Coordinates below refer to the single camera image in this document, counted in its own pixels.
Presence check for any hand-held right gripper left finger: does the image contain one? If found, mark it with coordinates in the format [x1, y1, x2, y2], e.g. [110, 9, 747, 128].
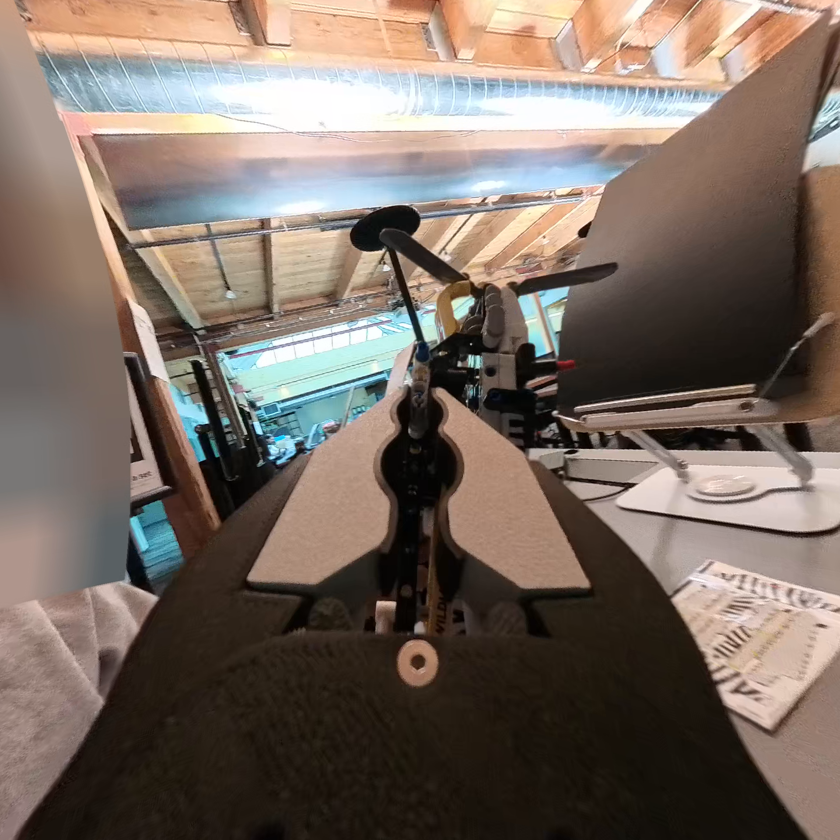
[245, 387, 404, 597]

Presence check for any framed tag sign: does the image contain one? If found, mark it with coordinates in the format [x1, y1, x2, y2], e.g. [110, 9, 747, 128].
[123, 353, 178, 506]

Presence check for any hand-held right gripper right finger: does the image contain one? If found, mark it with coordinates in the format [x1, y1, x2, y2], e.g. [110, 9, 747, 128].
[433, 387, 593, 601]

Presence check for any white metal laptop stand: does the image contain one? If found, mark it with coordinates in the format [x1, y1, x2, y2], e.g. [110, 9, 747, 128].
[554, 384, 840, 534]

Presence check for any lego airplane body with propeller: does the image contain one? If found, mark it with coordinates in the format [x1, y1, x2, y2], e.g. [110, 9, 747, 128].
[379, 228, 621, 454]

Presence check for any black pole with round disc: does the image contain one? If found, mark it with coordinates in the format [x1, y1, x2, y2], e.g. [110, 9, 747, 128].
[350, 205, 427, 352]

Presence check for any zebra sticker sheet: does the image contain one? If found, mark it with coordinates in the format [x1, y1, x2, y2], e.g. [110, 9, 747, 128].
[671, 559, 840, 732]

